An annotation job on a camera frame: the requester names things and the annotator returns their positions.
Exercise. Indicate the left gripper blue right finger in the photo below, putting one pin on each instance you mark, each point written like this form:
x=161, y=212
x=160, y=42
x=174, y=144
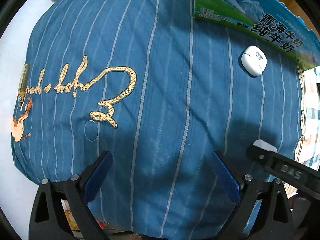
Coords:
x=231, y=182

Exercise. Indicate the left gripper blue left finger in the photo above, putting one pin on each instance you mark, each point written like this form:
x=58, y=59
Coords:
x=95, y=174

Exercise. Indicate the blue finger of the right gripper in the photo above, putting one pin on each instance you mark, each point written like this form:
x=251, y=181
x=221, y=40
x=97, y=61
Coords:
x=268, y=160

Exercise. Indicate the white earbud case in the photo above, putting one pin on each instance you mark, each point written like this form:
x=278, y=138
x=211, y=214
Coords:
x=254, y=61

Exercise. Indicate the blue striped cloth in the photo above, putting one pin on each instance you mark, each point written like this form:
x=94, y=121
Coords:
x=161, y=91

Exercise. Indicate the open cardboard box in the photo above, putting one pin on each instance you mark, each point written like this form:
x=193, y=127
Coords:
x=268, y=20

